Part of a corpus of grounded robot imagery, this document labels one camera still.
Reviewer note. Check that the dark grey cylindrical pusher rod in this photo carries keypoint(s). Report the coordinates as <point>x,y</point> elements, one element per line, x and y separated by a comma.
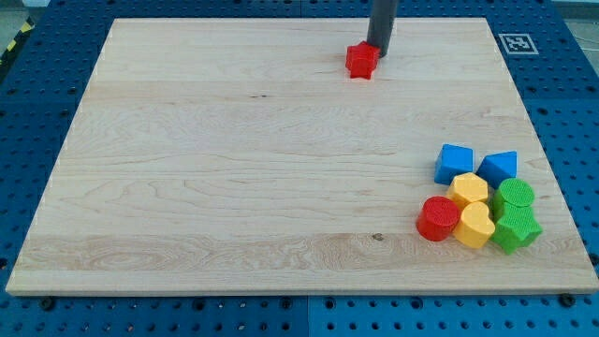
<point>381,24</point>

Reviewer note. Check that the red star block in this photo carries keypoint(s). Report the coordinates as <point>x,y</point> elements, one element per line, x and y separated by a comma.
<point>361,60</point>

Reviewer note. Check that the green star block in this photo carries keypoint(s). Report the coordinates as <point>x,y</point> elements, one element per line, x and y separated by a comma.
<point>515,227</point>

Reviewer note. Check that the white fiducial marker tag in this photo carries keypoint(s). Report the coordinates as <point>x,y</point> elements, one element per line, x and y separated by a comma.
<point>518,44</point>

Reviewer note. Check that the blue cube block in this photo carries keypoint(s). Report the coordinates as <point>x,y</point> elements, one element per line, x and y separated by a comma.
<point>452,160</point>

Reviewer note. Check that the blue triangle block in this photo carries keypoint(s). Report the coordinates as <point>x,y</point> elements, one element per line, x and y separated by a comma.
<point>495,168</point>

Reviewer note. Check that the yellow hexagon block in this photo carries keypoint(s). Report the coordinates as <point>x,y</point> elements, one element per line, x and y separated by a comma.
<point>467,188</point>

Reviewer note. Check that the red cylinder block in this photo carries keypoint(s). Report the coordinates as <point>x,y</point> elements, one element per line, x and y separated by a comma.
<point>438,218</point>

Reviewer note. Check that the green cylinder block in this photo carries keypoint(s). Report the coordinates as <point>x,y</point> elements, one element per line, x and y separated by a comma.
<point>514,192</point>

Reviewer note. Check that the light wooden board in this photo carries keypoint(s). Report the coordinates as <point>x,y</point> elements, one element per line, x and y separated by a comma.
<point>237,157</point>

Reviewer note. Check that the yellow heart block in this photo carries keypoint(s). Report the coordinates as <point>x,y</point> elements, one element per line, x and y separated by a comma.
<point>475,226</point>

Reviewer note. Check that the yellow black hazard tape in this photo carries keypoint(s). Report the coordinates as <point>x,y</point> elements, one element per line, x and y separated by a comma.
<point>16,44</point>

